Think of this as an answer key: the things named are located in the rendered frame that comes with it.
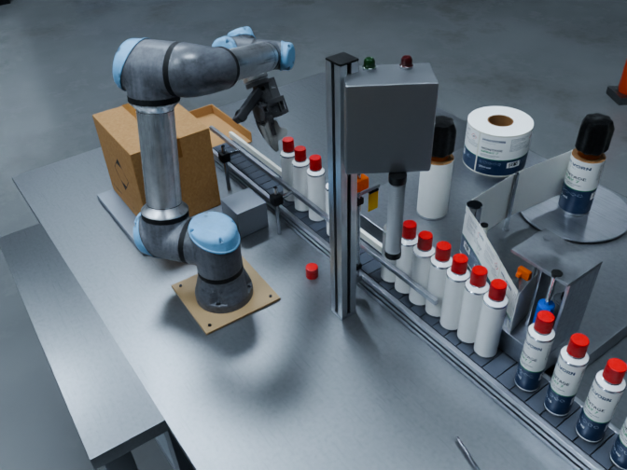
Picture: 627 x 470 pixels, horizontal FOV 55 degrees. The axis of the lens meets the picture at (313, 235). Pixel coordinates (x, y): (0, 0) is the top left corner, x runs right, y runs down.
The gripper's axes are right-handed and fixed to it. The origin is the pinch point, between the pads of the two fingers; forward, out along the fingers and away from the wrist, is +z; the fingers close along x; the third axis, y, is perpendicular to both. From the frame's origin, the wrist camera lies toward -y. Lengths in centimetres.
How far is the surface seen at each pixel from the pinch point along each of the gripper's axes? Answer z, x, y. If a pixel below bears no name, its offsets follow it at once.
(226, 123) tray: -11, 57, 12
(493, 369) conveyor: 57, -71, -3
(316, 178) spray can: 10.5, -20.7, -0.9
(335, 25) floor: -62, 310, 254
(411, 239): 28, -54, -1
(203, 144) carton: -8.1, 2.8, -19.3
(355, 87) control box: -10, -73, -17
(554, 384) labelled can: 56, -87, -2
